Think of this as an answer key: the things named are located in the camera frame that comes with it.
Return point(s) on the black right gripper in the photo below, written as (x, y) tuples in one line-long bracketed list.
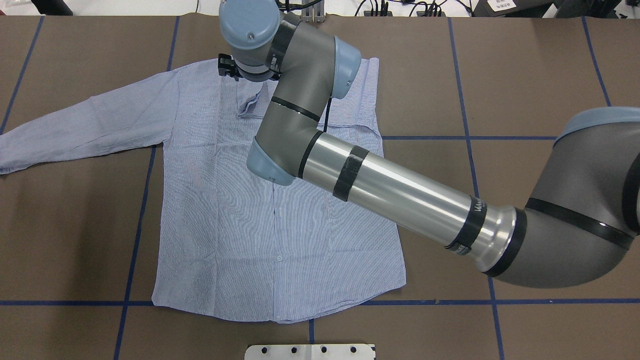
[(226, 68)]

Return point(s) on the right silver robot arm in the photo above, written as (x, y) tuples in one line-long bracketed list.
[(579, 222)]

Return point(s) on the white central pedestal column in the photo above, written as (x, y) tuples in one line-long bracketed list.
[(332, 351)]

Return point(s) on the light blue striped shirt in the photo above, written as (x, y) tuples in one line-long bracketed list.
[(232, 245)]

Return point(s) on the aluminium frame post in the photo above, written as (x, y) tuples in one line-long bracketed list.
[(313, 11)]

